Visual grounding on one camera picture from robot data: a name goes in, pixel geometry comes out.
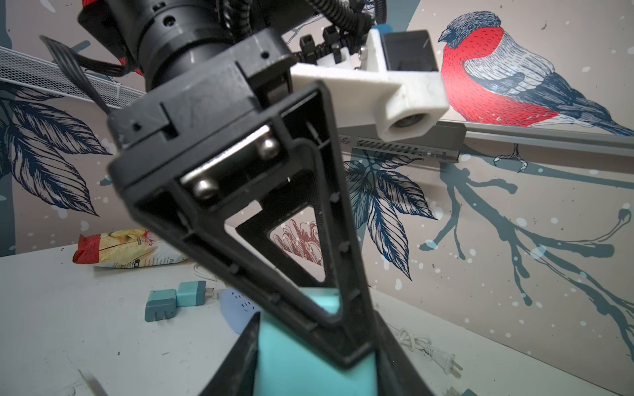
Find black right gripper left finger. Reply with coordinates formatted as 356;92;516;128
199;313;261;396

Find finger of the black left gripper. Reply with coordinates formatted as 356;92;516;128
236;173;327;287

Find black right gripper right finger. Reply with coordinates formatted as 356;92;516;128
374;311;434;396

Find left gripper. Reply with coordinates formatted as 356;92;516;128
107;28;376;367

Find teal charger plug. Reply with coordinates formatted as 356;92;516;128
446;387;478;396
253;312;379;396
145;289;178;323

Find green charger plug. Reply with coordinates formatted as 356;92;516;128
176;280;216;308

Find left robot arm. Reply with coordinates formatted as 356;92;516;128
44;1;378;368

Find blue square power socket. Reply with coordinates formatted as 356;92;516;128
220;288;260;334

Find red chips bag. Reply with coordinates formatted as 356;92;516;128
73;229;188;269

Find white square socket cable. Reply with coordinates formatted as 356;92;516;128
385;321;464;378

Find black wall basket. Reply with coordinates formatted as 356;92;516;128
338;121;467;163

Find white wire wall basket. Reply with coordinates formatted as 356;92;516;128
1;47;144;108

